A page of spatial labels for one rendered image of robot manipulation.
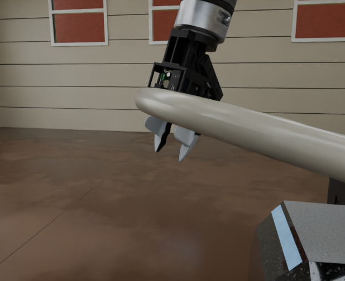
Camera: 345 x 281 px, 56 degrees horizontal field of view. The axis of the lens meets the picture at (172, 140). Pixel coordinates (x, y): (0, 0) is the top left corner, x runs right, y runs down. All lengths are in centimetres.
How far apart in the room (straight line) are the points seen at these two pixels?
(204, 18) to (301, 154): 36
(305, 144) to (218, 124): 6
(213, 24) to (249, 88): 633
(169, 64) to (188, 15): 8
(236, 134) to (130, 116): 705
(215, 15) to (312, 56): 650
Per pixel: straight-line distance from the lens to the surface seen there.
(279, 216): 106
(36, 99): 825
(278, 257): 91
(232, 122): 24
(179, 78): 51
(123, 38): 729
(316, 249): 87
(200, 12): 54
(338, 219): 105
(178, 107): 27
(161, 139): 59
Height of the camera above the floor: 127
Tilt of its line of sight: 12 degrees down
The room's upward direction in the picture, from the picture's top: straight up
